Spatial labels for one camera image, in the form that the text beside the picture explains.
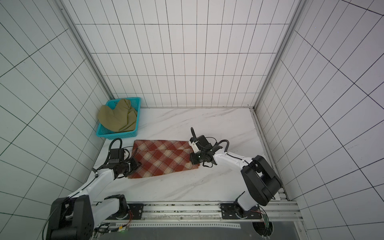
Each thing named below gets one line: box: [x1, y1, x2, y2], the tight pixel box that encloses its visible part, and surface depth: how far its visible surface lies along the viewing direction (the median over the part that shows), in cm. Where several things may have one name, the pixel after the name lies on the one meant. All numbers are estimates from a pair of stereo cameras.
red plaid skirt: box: [128, 139, 200, 179], surface depth 93 cm
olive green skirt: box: [98, 99, 138, 132], surface depth 106 cm
